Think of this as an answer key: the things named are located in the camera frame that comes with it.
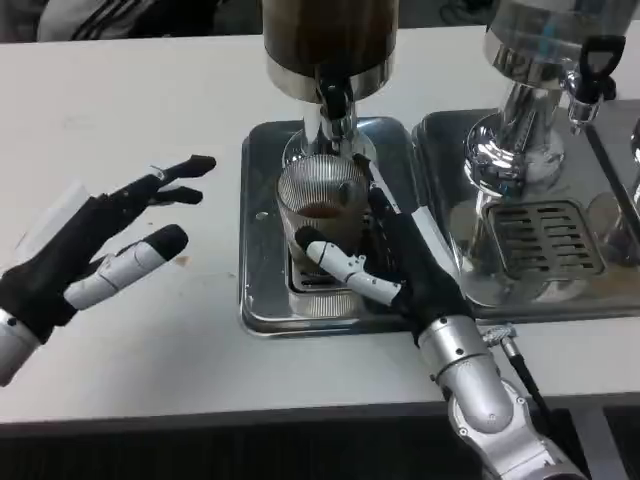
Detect clear ribbed glass cup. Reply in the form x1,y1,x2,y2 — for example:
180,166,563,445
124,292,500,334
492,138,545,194
276,153,376,281

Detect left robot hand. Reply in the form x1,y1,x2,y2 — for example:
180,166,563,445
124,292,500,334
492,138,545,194
0,154,217,346

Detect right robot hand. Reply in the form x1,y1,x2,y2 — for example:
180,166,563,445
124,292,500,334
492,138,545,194
294,153,475,336

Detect steel drip tray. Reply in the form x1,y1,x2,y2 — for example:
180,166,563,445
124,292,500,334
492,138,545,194
239,117,441,335
410,109,640,324

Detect person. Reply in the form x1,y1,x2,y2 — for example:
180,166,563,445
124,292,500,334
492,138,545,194
37,0,211,42

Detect short black dispenser tap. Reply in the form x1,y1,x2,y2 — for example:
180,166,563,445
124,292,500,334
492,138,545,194
317,74,352,120

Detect slotted steel drain grid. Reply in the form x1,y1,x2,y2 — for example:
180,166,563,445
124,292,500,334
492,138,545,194
487,199,606,275
288,249,374,295

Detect clear tank drink dispenser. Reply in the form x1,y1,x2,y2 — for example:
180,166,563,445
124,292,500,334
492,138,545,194
462,0,629,204

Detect chrome dispenser stand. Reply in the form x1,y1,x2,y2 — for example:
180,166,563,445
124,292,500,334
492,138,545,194
630,117,640,201

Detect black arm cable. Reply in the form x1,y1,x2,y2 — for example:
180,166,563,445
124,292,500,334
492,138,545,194
478,323,566,431

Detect dark tank drink dispenser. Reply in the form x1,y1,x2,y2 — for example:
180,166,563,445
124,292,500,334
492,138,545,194
260,0,400,174

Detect black loop handle tap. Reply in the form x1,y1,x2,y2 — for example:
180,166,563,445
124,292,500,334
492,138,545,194
567,35,627,134

